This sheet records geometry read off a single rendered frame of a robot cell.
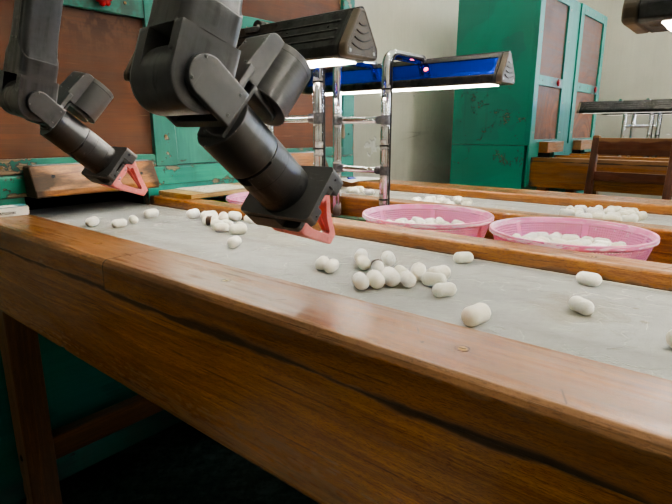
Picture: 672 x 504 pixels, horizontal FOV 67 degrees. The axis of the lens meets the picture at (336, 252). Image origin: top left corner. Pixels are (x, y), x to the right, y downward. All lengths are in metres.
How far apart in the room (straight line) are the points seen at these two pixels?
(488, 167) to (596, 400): 3.28
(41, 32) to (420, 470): 0.80
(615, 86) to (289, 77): 5.40
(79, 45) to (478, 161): 2.76
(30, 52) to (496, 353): 0.77
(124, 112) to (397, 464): 1.19
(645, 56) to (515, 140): 2.48
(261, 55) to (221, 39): 0.06
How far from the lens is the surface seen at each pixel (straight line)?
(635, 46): 5.83
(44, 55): 0.94
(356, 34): 0.81
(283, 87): 0.50
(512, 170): 3.55
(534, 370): 0.41
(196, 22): 0.45
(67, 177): 1.32
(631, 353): 0.54
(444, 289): 0.63
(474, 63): 1.32
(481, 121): 3.64
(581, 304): 0.62
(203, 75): 0.44
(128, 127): 1.46
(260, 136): 0.48
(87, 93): 0.98
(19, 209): 1.24
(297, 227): 0.53
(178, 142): 1.53
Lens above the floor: 0.94
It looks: 13 degrees down
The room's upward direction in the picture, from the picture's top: straight up
